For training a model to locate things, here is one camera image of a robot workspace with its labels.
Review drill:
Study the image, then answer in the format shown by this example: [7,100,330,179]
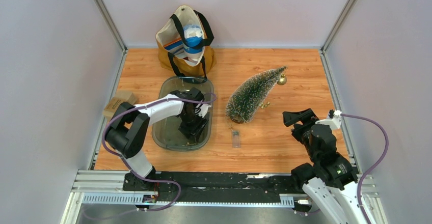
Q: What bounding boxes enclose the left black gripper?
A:
[179,111,209,144]

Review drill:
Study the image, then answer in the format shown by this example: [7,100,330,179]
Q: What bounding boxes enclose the gold bell ornament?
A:
[277,75,287,86]

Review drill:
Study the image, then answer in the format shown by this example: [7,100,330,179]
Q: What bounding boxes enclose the gold bead garland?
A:
[259,102,271,109]

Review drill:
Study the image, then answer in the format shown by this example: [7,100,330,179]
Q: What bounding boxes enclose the small frosted christmas tree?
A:
[225,66,287,124]

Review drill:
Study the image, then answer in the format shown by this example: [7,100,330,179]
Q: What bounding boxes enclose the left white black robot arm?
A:
[101,88,216,191]

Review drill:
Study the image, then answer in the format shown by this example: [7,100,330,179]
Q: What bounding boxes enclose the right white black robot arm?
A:
[282,108,376,223]

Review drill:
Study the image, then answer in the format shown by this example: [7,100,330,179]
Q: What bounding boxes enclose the clear glass tray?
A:
[152,77,214,151]

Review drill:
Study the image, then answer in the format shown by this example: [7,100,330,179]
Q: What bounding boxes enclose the clear plastic battery box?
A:
[232,130,241,148]

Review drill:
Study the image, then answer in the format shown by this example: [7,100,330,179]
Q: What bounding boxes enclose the cardboard wrapped felt pads pack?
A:
[102,90,138,121]

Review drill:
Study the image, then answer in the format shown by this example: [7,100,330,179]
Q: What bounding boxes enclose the yellow canvas tote bag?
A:
[155,5,217,78]

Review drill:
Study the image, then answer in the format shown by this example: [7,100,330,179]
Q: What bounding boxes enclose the blue white bottle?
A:
[183,24,203,61]

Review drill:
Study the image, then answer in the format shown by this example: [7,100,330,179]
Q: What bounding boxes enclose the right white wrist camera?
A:
[315,109,342,130]

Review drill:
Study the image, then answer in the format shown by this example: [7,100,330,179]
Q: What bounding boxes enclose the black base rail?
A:
[122,172,307,204]

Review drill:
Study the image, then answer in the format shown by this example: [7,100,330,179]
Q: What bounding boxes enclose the aluminium frame rail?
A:
[69,170,381,207]

